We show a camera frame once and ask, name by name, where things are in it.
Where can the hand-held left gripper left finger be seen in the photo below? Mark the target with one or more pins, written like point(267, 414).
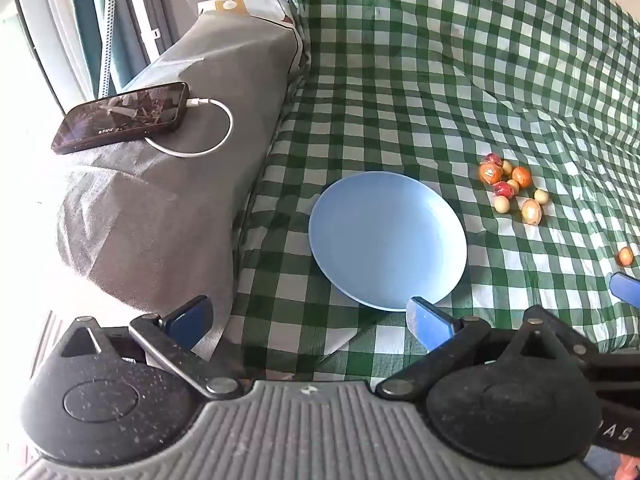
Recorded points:
point(191, 319)

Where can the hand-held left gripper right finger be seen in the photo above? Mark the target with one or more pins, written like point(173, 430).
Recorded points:
point(425, 321)

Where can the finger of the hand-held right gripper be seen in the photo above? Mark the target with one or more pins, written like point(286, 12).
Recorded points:
point(626, 287)

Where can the light blue plate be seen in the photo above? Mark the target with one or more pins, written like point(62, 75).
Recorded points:
point(387, 240)

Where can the person's right hand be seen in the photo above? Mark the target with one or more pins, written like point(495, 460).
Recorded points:
point(629, 469)

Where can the black smartphone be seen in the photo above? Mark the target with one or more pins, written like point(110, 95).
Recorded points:
point(120, 115)

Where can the green checkered blanket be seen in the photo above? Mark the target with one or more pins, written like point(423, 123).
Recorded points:
point(425, 85)

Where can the white window frame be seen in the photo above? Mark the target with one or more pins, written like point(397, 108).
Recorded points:
point(50, 20)

